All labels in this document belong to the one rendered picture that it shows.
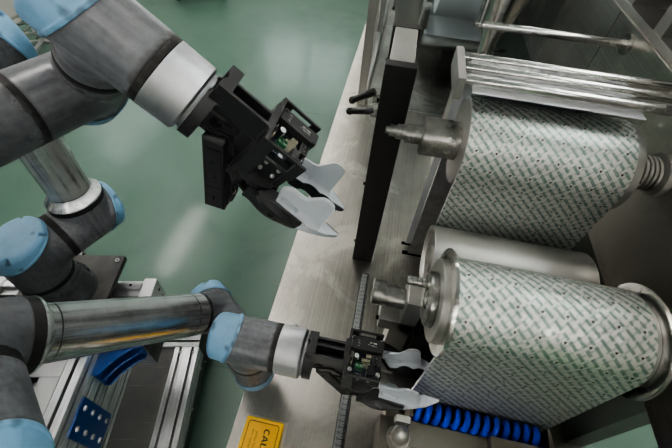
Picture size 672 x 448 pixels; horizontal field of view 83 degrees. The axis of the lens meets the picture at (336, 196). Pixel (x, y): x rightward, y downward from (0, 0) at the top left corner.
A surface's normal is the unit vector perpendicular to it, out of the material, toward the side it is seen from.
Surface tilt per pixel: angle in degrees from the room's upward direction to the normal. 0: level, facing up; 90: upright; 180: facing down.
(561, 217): 92
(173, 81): 57
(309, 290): 0
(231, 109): 90
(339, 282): 0
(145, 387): 0
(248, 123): 90
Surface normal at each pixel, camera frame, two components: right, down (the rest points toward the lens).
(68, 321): 0.80, -0.48
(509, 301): 0.00, -0.41
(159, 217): 0.06, -0.67
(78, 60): -0.36, 0.80
